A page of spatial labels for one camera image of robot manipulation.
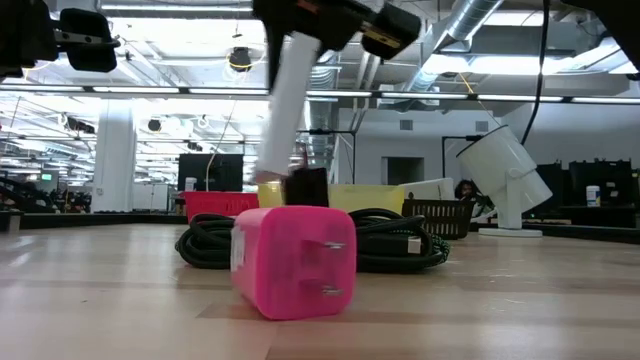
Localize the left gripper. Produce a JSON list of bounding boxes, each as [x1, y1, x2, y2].
[[0, 0, 121, 76]]

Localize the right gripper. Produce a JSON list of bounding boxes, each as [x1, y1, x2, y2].
[[252, 0, 422, 90]]

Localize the long white box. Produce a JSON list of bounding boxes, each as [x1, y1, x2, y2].
[[254, 32, 322, 185]]

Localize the small black adapter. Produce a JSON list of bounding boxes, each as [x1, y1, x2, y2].
[[282, 167, 330, 209]]

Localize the black cable with red band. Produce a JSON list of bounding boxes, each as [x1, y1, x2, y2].
[[174, 213, 239, 271]]

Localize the pink wall charger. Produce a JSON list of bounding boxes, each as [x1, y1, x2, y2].
[[229, 205, 359, 321]]

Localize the green black braided cable bundle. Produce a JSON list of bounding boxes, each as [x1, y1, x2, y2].
[[348, 208, 452, 275]]

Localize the yellow translucent plastic bin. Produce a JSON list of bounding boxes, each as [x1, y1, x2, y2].
[[257, 182, 406, 216]]

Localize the black ceiling spotlight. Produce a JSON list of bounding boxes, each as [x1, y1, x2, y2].
[[228, 46, 254, 73]]

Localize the wide black metal stand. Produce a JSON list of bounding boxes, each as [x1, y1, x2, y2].
[[298, 128, 357, 185]]

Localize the long ceiling light strip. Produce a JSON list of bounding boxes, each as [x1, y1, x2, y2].
[[0, 83, 640, 105]]

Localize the black background monitor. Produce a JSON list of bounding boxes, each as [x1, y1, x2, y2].
[[177, 153, 245, 193]]

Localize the white building column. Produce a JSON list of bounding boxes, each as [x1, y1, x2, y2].
[[91, 99, 138, 214]]

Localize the red plastic basket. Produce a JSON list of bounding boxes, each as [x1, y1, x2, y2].
[[182, 190, 261, 224]]

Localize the narrow black metal stand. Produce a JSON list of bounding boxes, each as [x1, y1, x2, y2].
[[441, 134, 484, 181]]

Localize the black plastic basket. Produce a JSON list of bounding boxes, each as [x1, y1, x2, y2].
[[401, 197, 476, 241]]

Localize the person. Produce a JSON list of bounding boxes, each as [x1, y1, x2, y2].
[[453, 178, 481, 202]]

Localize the black equipment cabinets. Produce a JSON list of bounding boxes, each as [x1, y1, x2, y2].
[[537, 158, 640, 211]]

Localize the silver ventilation duct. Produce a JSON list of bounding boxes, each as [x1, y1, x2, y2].
[[399, 0, 506, 94]]

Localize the black aluminium table frame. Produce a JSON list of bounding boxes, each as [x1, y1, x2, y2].
[[0, 209, 640, 246]]

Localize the right arm black supply cable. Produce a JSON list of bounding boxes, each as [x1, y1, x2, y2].
[[519, 0, 552, 147]]

